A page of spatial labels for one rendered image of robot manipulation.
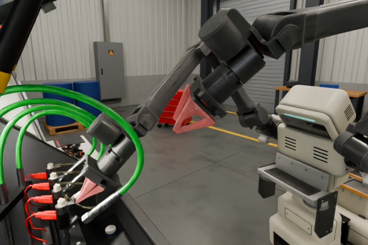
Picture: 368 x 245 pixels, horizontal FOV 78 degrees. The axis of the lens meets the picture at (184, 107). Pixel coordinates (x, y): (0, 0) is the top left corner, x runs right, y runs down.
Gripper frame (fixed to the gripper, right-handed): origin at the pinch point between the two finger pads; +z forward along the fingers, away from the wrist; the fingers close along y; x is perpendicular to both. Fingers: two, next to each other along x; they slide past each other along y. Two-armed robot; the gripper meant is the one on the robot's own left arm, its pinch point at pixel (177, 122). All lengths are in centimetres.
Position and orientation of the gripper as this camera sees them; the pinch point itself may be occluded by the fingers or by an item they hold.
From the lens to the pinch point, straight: 45.8
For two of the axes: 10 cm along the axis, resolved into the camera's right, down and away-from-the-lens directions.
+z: -7.2, 6.5, 2.5
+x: 7.0, 6.4, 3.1
